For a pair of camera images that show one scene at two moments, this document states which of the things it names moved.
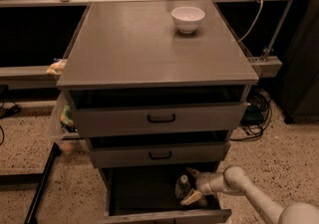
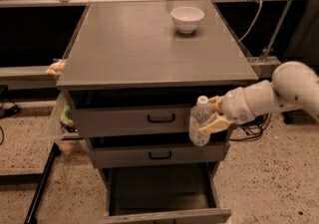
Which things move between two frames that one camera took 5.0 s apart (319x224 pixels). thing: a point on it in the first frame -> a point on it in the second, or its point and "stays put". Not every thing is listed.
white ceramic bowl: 187,19 stays put
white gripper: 203,182 -> 233,105
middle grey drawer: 159,148 stays put
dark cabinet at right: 298,86 stays put
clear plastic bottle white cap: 182,187 -> 198,113
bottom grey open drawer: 145,193 stays put
